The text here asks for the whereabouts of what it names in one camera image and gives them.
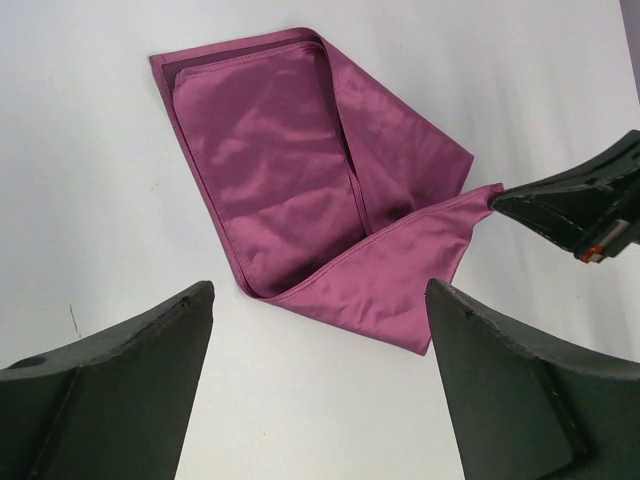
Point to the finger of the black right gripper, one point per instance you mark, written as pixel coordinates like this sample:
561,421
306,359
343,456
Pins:
589,222
614,170

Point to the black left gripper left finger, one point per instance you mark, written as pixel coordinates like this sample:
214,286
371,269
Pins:
113,405

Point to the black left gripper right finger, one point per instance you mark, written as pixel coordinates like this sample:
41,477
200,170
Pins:
525,404

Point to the purple satin napkin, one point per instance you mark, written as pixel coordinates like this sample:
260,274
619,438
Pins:
332,198

